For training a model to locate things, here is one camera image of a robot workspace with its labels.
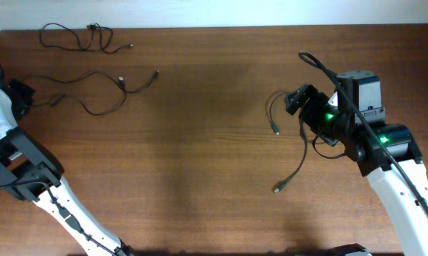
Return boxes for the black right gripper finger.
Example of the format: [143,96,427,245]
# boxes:
[284,84,319,115]
[312,132,338,146]

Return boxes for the black USB cable bundle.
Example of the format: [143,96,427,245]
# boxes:
[268,90,328,194]

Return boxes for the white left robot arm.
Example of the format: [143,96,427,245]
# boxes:
[0,65,135,255]

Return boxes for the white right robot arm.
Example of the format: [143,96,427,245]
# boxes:
[284,70,428,255]

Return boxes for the black base at table edge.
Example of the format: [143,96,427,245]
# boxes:
[328,243,372,256]

